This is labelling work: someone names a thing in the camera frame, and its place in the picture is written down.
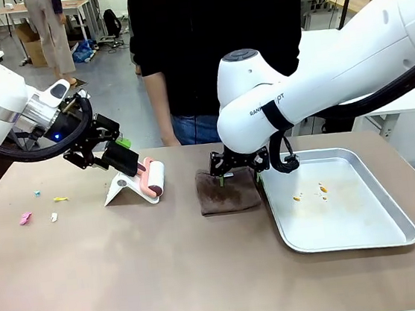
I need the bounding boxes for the black hoodie torso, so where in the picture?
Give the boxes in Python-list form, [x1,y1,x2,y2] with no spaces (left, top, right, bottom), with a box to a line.
[124,0,317,125]

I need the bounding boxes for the pink white lint roller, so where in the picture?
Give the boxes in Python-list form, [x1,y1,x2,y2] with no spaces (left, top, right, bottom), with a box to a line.
[134,154,171,204]

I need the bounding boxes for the blue jeans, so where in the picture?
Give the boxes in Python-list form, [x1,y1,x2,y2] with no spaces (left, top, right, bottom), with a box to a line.
[170,108,224,148]

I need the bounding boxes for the black backpack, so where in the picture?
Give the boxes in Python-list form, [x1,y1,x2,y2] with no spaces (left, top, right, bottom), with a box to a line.
[102,7,124,40]

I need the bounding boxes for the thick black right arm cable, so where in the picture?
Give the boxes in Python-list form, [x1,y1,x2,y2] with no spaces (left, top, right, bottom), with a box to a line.
[284,58,415,128]

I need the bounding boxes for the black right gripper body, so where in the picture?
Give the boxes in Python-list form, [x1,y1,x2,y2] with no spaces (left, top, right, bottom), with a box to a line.
[224,148,257,170]

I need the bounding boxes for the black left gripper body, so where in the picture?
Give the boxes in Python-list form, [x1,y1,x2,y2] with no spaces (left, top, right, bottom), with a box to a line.
[45,95,98,151]

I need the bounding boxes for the light wooden desk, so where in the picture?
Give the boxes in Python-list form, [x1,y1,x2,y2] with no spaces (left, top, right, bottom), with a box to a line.
[326,0,376,27]

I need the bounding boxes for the person in beige trousers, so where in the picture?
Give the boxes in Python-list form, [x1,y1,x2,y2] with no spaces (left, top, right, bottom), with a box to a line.
[22,0,80,92]

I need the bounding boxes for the brown floor plate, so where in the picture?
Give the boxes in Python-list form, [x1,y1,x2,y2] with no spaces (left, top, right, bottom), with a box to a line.
[69,76,89,89]

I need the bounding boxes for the cardboard box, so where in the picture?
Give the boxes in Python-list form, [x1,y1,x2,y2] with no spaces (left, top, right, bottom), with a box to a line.
[14,20,49,71]

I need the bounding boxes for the wooden top table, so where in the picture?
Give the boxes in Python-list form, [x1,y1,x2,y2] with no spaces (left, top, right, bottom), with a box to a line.
[0,0,102,51]

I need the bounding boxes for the person's right hand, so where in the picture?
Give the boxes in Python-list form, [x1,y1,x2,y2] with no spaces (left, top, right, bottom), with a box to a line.
[160,132,182,148]

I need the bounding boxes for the white folded roller stand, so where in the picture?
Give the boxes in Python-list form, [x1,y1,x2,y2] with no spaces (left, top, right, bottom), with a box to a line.
[99,167,161,212]

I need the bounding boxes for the blue plastic bag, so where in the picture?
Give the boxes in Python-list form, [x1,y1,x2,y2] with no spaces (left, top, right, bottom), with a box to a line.
[69,38,99,65]

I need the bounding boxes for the silver metal tray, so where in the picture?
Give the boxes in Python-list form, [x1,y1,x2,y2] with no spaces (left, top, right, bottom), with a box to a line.
[258,138,415,263]

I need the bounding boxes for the brown towel cloth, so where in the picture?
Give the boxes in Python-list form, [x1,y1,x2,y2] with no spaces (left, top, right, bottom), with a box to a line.
[194,162,264,218]

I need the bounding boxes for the black strap on arm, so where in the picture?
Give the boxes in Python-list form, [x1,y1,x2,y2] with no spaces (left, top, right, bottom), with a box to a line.
[261,96,295,133]

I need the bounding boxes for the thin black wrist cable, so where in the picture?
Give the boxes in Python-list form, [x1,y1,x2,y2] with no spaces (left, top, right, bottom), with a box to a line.
[266,128,302,176]

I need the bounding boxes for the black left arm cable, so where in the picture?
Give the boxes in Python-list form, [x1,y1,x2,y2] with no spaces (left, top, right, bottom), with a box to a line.
[0,92,100,167]

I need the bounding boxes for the floor cable bundle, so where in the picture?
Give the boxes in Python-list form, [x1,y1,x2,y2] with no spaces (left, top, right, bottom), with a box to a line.
[95,31,132,53]

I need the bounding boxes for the pink paper scrap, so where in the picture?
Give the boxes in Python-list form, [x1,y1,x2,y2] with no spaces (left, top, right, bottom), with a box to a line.
[18,211,35,227]

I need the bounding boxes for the person's right forearm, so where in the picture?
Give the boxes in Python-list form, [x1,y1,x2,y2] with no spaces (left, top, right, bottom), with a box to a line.
[142,69,177,142]

